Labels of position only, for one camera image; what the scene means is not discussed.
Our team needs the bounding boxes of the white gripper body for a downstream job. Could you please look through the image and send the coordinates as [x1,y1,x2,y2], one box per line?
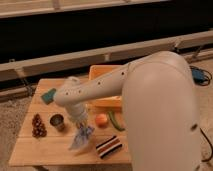
[67,105,88,128]

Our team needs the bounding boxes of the light blue towel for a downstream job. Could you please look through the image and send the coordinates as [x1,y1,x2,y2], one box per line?
[69,125,94,150]

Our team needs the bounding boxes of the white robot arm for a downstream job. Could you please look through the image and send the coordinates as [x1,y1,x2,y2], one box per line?
[54,51,201,171]

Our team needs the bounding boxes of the orange round fruit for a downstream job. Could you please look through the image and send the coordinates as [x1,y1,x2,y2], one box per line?
[95,113,108,127]

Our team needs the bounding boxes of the small metal cup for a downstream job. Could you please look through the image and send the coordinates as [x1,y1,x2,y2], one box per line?
[50,114,65,131]

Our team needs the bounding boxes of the green chili pepper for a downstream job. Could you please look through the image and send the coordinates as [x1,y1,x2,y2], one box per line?
[108,111,125,132]

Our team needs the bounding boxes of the green sponge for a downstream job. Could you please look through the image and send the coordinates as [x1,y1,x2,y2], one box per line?
[41,88,56,104]

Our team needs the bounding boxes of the bunch of dark grapes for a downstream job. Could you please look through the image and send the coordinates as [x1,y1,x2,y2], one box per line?
[32,114,47,138]

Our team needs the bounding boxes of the wooden table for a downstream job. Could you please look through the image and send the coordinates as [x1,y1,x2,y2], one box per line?
[9,79,131,166]

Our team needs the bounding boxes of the striped folded cloth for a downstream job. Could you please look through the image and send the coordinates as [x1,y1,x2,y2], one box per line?
[96,136,122,159]

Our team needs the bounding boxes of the black cable with blue plug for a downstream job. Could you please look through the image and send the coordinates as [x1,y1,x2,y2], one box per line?
[189,65,213,163]

